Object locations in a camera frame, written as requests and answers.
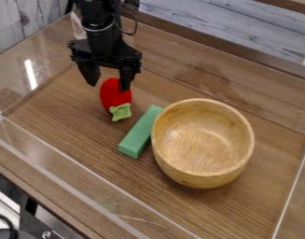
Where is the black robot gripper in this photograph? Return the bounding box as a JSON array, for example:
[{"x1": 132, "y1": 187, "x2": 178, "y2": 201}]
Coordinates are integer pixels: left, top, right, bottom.
[{"x1": 67, "y1": 39, "x2": 143, "y2": 91}]

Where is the red plush strawberry toy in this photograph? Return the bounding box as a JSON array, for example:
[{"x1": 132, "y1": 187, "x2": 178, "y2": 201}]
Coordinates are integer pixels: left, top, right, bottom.
[{"x1": 100, "y1": 77, "x2": 132, "y2": 122}]

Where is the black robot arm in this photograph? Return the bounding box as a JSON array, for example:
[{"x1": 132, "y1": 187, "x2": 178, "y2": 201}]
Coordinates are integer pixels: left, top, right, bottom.
[{"x1": 67, "y1": 0, "x2": 143, "y2": 91}]

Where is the green rectangular block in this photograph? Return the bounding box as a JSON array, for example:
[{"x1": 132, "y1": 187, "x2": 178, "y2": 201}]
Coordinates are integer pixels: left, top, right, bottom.
[{"x1": 119, "y1": 105, "x2": 163, "y2": 159}]

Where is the light wooden bowl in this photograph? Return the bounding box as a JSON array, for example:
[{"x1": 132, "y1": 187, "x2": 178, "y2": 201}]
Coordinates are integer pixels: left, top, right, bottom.
[{"x1": 151, "y1": 98, "x2": 256, "y2": 189}]

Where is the clear acrylic corner bracket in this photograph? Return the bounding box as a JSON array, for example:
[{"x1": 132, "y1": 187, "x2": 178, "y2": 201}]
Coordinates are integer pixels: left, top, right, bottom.
[{"x1": 70, "y1": 12, "x2": 86, "y2": 39}]

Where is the black table leg frame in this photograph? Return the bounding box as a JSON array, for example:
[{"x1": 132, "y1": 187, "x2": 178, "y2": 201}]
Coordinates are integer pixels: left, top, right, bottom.
[{"x1": 19, "y1": 197, "x2": 64, "y2": 239}]

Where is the black cable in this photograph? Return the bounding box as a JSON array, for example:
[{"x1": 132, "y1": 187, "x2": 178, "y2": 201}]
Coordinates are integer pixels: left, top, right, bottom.
[{"x1": 0, "y1": 212, "x2": 22, "y2": 239}]

